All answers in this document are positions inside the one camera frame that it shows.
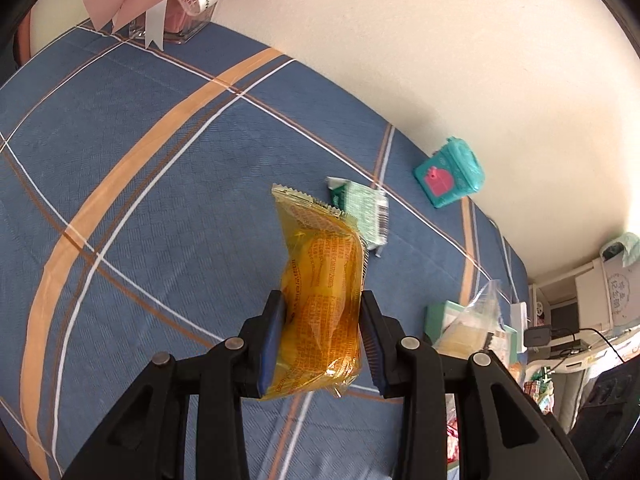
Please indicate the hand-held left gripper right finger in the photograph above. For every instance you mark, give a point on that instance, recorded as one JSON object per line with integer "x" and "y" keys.
{"x": 372, "y": 345}

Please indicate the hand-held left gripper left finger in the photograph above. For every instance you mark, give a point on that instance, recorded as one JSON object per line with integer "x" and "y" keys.
{"x": 270, "y": 340}

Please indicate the green-edged cardboard tray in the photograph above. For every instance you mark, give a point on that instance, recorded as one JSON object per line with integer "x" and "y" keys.
{"x": 440, "y": 315}

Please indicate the yellow snack packet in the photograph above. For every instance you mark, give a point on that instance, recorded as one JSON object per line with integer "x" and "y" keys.
{"x": 320, "y": 285}

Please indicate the clear steamed cake packet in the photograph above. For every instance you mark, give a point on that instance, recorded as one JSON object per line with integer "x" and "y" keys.
{"x": 465, "y": 332}

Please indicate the green and white snack packet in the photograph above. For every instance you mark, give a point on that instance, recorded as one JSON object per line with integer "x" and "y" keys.
{"x": 365, "y": 205}

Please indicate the black charger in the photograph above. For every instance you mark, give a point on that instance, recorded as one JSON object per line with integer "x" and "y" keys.
{"x": 537, "y": 336}

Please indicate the teal toy box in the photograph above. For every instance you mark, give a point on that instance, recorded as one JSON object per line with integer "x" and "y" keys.
{"x": 450, "y": 175}

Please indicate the white plastic shelf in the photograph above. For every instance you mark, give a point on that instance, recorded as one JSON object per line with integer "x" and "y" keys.
{"x": 555, "y": 292}

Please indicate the blue plaid cloth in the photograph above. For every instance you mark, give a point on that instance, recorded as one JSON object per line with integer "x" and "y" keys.
{"x": 150, "y": 160}

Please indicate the white printed storage box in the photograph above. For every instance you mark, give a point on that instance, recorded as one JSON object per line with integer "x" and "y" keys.
{"x": 610, "y": 295}

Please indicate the pale green cloth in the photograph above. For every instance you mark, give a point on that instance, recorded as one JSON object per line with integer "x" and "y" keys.
{"x": 620, "y": 247}

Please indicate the gift box with white ribbon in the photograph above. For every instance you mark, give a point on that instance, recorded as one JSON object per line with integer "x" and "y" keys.
{"x": 190, "y": 20}

